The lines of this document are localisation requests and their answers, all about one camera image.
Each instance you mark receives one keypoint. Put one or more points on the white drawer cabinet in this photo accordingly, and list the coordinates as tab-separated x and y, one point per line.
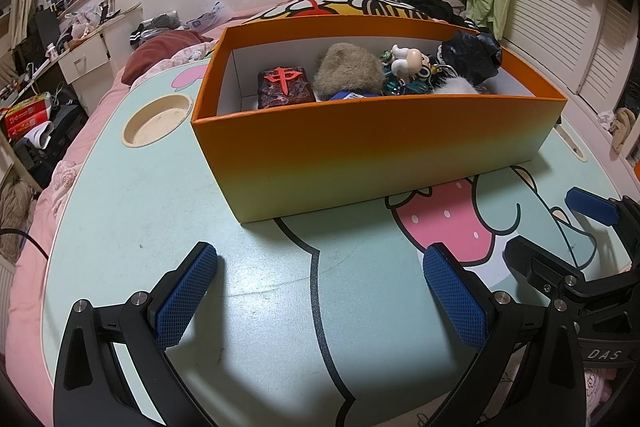
85	57

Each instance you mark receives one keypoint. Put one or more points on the dark red pillow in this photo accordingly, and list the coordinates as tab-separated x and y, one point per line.
155	52

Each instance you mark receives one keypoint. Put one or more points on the white fur pompom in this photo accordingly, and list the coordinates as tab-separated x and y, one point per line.
457	86

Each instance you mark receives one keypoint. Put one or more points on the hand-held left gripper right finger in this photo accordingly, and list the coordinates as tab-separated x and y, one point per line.
455	302

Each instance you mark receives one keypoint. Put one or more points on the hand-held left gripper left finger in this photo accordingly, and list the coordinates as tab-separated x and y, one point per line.
185	297

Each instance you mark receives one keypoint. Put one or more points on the black lace trimmed cloth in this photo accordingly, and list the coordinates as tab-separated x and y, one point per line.
470	54

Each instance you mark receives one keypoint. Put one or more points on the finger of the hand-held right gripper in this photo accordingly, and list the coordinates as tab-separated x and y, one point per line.
532	264
592	207

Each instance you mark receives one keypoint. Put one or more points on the white cartoon figurine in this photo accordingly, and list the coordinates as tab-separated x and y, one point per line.
412	57

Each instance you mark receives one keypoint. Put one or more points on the brown furry plush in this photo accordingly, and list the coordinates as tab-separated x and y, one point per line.
350	69

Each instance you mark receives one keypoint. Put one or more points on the mint green cartoon desktop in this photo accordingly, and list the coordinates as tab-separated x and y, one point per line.
150	217

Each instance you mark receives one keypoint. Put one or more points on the red cardboard box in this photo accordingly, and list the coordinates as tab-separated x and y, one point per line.
27	114

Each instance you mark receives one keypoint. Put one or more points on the clear plastic bag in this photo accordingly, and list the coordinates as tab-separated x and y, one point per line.
212	14

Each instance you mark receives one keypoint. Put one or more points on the white slipper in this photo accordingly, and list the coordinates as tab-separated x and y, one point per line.
37	134

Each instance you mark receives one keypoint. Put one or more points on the teal toy car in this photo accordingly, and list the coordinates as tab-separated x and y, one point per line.
400	86

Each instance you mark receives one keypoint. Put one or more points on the dark red mahjong tile plush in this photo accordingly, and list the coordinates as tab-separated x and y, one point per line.
300	94

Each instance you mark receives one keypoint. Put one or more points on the orange cardboard box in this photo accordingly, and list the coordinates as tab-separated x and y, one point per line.
350	147

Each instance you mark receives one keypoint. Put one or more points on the blue device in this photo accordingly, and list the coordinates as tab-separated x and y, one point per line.
347	95

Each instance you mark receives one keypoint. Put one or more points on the black white striped sock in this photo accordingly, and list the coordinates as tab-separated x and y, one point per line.
150	27

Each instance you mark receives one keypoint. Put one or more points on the white plastic bag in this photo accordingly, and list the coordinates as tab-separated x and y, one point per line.
82	19

